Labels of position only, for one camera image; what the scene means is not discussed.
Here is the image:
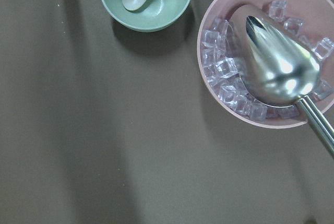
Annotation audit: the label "metal ice scoop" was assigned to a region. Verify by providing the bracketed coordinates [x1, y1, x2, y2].
[231, 4, 333, 156]

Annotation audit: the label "pink bowl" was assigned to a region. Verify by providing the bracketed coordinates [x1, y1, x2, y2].
[197, 0, 333, 129]

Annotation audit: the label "clear ice cubes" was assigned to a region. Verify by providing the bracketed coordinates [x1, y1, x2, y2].
[200, 0, 334, 122]

